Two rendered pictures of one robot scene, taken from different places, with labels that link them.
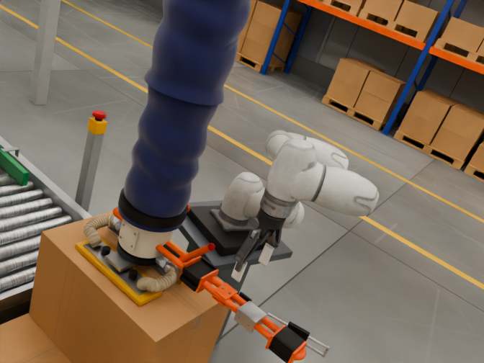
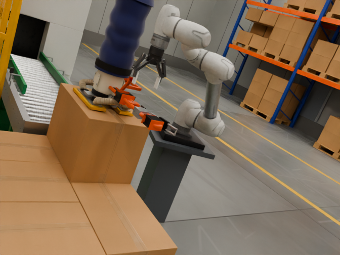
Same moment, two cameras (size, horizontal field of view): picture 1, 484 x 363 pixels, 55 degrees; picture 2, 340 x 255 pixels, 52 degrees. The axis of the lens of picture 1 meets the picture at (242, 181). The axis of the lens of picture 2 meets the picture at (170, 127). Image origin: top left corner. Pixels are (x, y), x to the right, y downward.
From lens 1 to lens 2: 1.18 m
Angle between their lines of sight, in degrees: 23
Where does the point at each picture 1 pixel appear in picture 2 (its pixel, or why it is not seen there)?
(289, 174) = (161, 18)
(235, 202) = (180, 114)
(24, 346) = (36, 142)
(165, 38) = not seen: outside the picture
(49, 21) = not seen: hidden behind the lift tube
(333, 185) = (182, 24)
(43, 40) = not seen: hidden behind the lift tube
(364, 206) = (198, 36)
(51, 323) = (53, 135)
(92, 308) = (70, 114)
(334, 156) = (223, 60)
